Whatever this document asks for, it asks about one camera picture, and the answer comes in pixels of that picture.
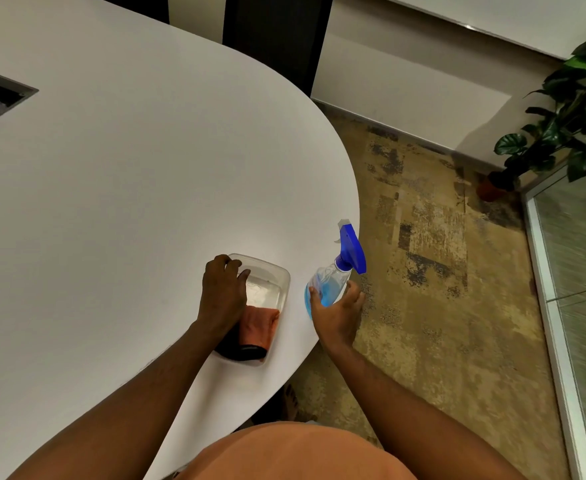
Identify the brown plant pot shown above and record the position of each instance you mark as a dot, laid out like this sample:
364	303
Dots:
490	188

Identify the person's foot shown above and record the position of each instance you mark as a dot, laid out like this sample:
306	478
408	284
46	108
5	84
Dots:
291	402

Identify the blue spray bottle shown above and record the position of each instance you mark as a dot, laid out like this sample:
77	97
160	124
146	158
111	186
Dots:
349	247

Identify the person's right thumb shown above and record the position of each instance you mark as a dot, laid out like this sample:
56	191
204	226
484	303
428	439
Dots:
316	299

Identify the glass partition with white frame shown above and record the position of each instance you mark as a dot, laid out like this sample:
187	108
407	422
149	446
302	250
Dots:
572	294

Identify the dark panel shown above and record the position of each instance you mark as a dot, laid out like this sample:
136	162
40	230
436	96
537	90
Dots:
278	34

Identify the person's right forearm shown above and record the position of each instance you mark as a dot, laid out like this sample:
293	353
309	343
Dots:
403	414

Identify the person's orange shirt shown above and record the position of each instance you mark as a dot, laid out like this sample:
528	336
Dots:
298	454

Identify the person's left hand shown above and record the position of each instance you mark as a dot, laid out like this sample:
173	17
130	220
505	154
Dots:
220	299

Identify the green leafy plant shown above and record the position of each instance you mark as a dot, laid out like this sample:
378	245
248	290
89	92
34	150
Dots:
567	109

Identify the person's left thumb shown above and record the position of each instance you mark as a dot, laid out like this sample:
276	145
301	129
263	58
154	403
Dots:
242	277

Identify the person's right hand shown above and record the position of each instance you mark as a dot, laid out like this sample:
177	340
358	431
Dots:
335	322

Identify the black cloth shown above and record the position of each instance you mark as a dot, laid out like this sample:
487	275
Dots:
245	352

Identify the clear plastic container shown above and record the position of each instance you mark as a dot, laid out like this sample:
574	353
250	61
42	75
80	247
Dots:
269	289

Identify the orange cloth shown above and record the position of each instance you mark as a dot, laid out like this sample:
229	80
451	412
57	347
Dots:
259	324

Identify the person's left forearm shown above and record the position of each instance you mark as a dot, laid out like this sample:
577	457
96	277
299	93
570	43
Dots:
123	404

